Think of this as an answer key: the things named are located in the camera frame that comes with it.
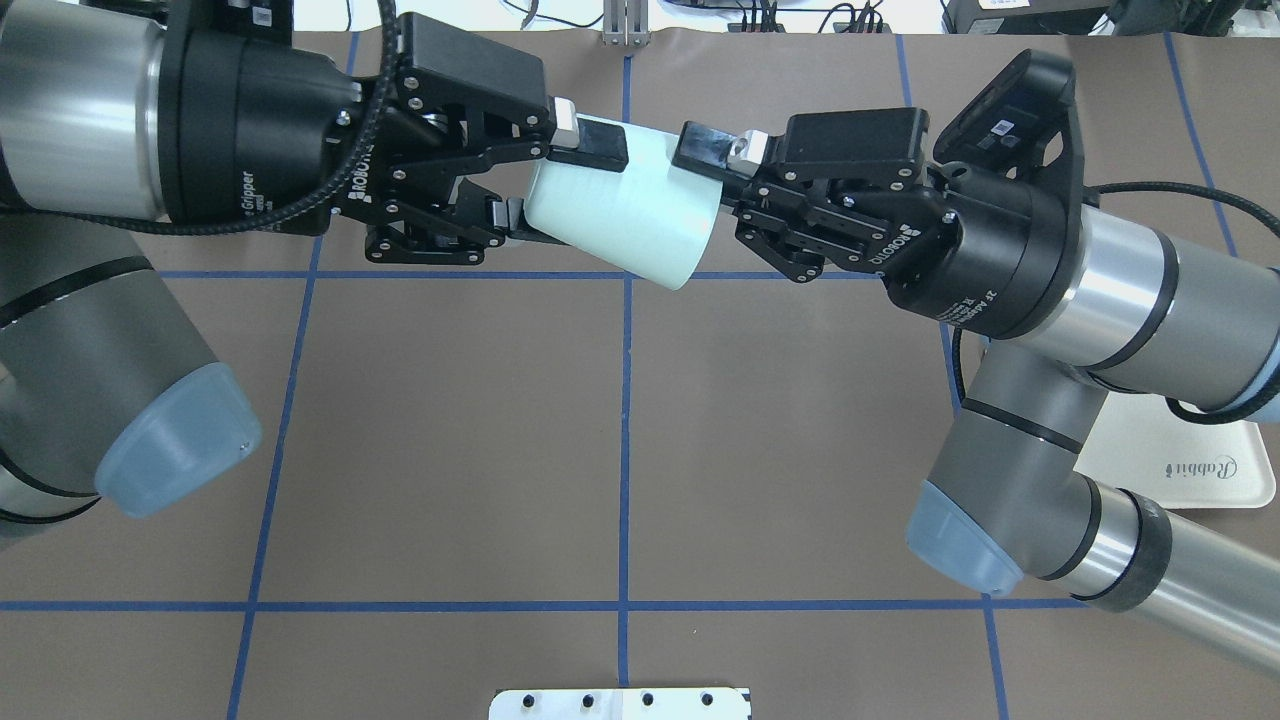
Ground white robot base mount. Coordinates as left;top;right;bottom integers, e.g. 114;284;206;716
486;685;753;719

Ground light green cup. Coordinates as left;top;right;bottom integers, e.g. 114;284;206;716
524;118;722;290

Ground cream rabbit tray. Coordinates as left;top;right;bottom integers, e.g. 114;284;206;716
1074;395;1277;509

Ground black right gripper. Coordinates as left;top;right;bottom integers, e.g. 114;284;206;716
672;108;1085;340

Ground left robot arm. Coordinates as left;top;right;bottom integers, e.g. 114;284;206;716
1;1;635;548

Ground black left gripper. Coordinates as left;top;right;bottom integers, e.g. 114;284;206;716
160;1;628;266

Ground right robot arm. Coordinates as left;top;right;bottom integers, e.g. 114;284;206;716
675;102;1277;675

